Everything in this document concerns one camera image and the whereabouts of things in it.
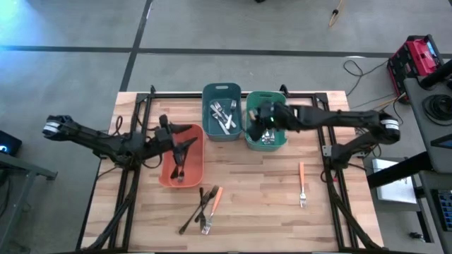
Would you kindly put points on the black metal beam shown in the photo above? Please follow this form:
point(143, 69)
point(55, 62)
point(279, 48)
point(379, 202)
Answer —
point(399, 171)

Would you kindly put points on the orange plastic bin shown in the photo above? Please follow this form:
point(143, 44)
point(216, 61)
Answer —
point(196, 166)

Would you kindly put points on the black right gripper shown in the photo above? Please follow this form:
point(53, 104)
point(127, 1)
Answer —
point(273, 114)

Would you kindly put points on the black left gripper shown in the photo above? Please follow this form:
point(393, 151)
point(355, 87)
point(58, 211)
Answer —
point(165, 135)

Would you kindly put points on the small black floor object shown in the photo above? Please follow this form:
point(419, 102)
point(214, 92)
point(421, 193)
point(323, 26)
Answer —
point(416, 235)

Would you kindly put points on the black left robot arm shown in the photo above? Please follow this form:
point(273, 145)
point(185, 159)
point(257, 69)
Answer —
point(99, 139)

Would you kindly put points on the white flat box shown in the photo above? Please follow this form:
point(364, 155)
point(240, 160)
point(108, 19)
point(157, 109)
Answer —
point(395, 190)

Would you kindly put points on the blue plastic bin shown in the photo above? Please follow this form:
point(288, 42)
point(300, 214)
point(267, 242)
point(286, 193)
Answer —
point(212, 95)

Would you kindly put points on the black metal rig frame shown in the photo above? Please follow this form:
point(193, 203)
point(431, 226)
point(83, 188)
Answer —
point(190, 95)

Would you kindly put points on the black monitor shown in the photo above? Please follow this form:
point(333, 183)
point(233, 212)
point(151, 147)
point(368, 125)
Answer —
point(8, 141)

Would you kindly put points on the grey side desk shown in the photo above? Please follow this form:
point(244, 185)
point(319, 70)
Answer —
point(420, 106)

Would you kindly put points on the green plastic bin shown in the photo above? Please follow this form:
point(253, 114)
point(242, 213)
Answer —
point(280, 139)

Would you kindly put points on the dark keyboard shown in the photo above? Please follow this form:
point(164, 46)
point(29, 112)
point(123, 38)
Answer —
point(445, 208)

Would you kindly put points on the black round pole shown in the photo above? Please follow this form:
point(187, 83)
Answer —
point(436, 75)

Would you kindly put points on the red and black tool case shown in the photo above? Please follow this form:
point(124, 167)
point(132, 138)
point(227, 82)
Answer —
point(413, 58)

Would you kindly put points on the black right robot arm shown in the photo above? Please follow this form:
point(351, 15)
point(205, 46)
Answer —
point(335, 118)

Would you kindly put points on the grey metal side table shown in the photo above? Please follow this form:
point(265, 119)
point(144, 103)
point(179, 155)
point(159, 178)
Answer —
point(21, 167)

